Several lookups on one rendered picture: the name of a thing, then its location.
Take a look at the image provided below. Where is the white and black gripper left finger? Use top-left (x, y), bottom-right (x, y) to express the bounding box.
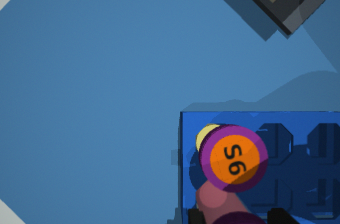
top-left (188, 208), bottom-right (206, 224)

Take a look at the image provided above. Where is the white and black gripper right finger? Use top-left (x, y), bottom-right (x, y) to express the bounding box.
top-left (267, 208), bottom-right (300, 224)

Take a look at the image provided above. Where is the blue bench mat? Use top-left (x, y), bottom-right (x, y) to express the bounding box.
top-left (0, 0), bottom-right (340, 224)

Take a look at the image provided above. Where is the blue tube rack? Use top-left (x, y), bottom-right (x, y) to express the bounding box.
top-left (180, 111), bottom-right (340, 224)

